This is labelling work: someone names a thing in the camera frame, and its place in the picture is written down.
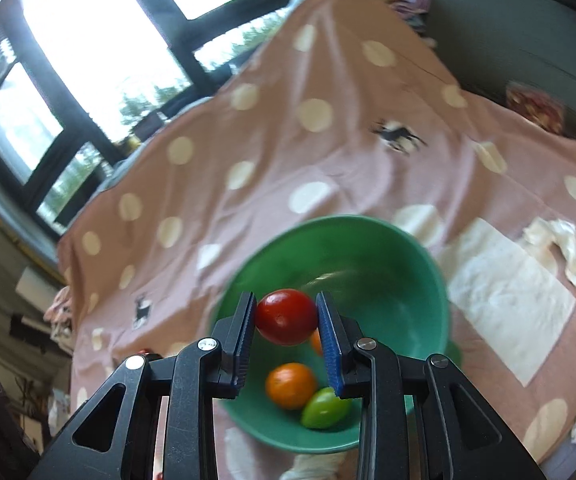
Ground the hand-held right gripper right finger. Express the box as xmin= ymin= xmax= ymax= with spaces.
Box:
xmin=315 ymin=290 xmax=549 ymax=480

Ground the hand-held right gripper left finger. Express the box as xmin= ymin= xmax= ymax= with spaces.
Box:
xmin=25 ymin=290 xmax=259 ymax=480

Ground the green lime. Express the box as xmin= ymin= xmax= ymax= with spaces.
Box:
xmin=300 ymin=386 xmax=353 ymax=430

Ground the green plastic bowl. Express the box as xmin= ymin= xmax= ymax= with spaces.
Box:
xmin=209 ymin=215 xmax=464 ymax=453

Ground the pink crumpled cloth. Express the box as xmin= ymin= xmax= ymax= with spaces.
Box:
xmin=43 ymin=285 xmax=76 ymax=341

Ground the flat white tissue sheet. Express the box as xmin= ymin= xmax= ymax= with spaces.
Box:
xmin=448 ymin=217 xmax=576 ymax=388

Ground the pink polka-dot deer blanket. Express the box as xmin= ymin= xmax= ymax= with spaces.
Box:
xmin=58 ymin=0 xmax=576 ymax=480

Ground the large crumpled white tissue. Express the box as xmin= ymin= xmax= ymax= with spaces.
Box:
xmin=520 ymin=217 xmax=576 ymax=318

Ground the clear box of dried petals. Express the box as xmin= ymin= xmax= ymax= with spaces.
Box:
xmin=505 ymin=81 xmax=566 ymax=136

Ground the black-framed window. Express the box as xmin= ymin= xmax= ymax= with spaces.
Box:
xmin=0 ymin=0 xmax=299 ymax=261

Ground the pastel striped cloth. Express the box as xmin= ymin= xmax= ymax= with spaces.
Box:
xmin=363 ymin=0 xmax=439 ymax=48

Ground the grey sofa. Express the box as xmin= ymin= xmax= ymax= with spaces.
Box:
xmin=418 ymin=0 xmax=576 ymax=151

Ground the white wall box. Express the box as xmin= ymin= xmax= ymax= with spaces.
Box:
xmin=15 ymin=266 xmax=61 ymax=311

